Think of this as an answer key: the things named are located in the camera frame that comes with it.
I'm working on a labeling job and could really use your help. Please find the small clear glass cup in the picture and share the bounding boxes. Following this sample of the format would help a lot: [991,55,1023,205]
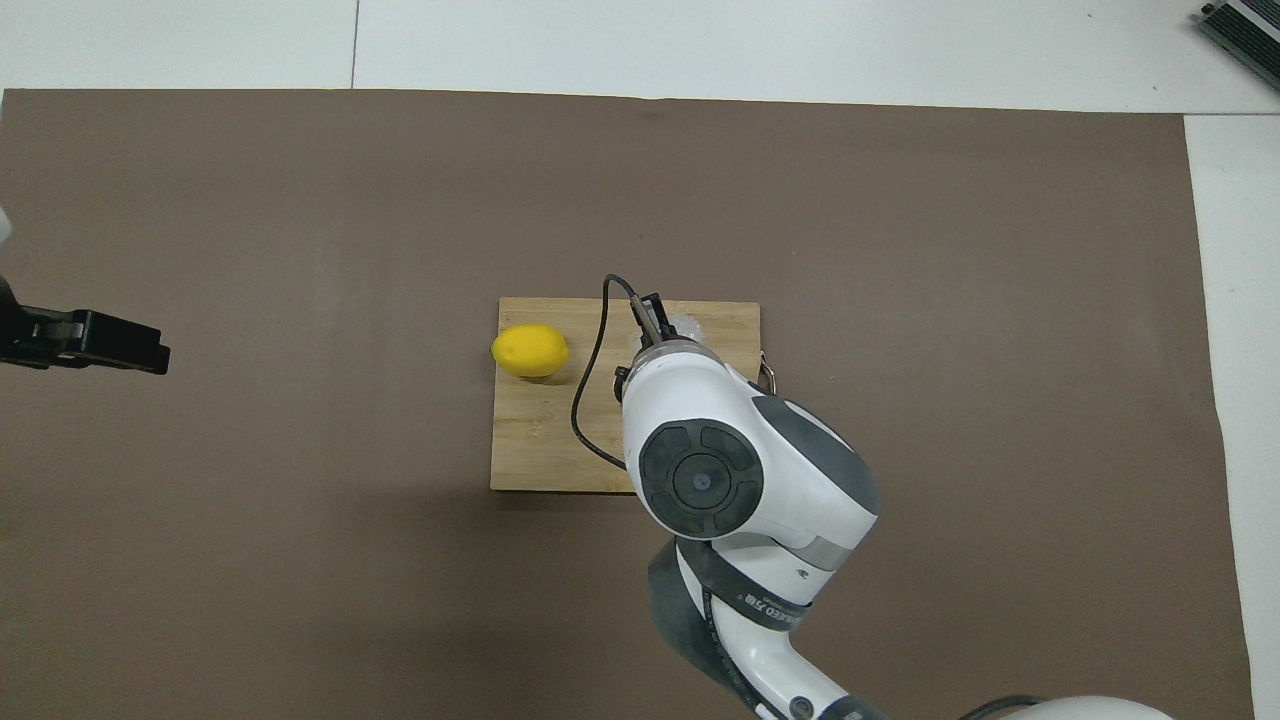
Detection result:
[662,308,709,349]

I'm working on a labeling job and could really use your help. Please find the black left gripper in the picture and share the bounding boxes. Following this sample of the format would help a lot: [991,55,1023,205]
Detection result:
[0,277,172,376]

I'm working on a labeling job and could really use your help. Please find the grey ribbed metal device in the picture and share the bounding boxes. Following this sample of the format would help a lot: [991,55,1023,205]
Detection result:
[1200,0,1280,94]

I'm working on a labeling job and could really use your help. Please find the brown paper table mat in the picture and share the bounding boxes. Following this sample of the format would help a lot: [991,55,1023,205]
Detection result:
[0,88,1257,720]

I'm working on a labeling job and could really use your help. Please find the yellow lemon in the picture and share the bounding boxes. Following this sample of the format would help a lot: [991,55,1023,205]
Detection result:
[491,324,571,379]

